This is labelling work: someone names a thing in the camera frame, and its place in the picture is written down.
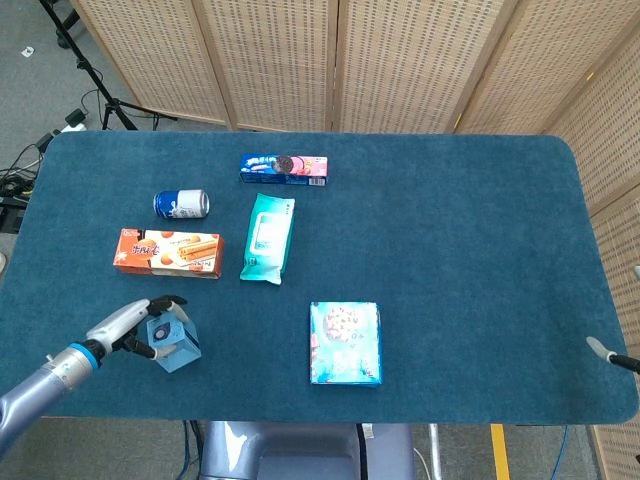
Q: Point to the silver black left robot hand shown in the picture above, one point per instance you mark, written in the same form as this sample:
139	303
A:
117	322

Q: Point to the black grey right robot hand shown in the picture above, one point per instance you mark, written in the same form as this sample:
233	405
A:
622	361

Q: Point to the small light blue box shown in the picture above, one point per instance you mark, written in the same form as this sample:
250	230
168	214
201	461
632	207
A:
182	345

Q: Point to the grey purple robot base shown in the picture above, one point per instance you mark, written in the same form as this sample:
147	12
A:
300	450

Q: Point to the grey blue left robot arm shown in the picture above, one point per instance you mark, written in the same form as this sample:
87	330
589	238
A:
40	385

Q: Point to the orange egg roll biscuit box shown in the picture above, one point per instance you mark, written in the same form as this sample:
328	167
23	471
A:
170	252

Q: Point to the blue pink sandwich cookie box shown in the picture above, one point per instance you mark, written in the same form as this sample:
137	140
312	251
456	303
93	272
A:
282	169

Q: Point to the blue chocolate chip cookie box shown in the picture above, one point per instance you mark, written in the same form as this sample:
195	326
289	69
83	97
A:
345	345

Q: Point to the rattan folding screen panel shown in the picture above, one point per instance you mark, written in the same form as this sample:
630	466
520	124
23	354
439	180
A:
150	50
280	60
620	240
540	65
610	135
410	60

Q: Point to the blue and white drink can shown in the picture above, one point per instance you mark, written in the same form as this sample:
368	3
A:
182	204

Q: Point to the yellow floor tape strip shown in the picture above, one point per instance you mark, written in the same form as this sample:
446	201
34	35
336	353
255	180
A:
500	450

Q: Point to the green wet wipes pack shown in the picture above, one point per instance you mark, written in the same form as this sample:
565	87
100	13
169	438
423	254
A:
265	240

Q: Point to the dark teal felt table cover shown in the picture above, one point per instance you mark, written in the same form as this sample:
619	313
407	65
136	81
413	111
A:
450	250

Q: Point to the silver table leg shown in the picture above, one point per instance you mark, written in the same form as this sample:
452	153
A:
436	450

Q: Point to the white power strip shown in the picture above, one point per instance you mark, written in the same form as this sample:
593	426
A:
76	118

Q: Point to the black tripod stand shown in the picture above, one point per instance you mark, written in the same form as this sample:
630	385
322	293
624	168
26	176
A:
108	100

